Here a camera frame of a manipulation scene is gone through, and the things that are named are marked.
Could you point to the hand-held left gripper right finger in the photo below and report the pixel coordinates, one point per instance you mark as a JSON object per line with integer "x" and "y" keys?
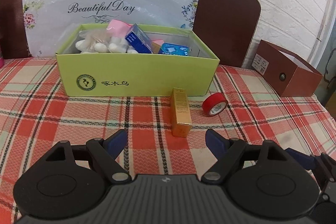
{"x": 215, "y": 142}

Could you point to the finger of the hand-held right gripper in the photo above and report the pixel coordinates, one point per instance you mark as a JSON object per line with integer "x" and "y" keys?
{"x": 325, "y": 196}
{"x": 300, "y": 157}

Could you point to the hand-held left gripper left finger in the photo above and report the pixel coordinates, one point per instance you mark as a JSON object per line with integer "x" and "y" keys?
{"x": 115, "y": 144}

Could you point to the red tape roll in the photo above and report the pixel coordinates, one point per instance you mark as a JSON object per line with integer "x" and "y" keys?
{"x": 214, "y": 104}

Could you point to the gold carton box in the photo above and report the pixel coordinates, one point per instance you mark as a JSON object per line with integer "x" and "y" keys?
{"x": 179, "y": 113}

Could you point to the green cardboard box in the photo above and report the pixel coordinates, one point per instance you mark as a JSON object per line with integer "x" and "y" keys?
{"x": 136, "y": 74}

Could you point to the red plaid cloth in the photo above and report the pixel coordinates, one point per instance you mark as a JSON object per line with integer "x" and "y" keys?
{"x": 52, "y": 113}

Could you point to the brown cardboard box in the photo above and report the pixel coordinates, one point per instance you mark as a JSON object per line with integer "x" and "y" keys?
{"x": 288, "y": 74}

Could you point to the turquoise blue packet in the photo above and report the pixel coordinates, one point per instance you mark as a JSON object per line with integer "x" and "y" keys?
{"x": 174, "y": 49}

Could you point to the bag of white cotton balls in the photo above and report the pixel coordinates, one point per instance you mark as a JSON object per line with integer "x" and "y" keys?
{"x": 97, "y": 41}

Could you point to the pink and orange box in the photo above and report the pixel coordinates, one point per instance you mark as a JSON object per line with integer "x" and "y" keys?
{"x": 157, "y": 45}

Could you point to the dark blue carton box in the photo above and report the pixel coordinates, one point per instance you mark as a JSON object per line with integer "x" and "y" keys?
{"x": 139, "y": 39}

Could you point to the pink packet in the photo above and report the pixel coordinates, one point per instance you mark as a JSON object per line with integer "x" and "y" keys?
{"x": 116, "y": 27}

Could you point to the pink object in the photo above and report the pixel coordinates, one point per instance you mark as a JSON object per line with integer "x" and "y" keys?
{"x": 1, "y": 57}

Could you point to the white pipe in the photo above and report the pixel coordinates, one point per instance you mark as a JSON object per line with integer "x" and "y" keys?
{"x": 325, "y": 11}

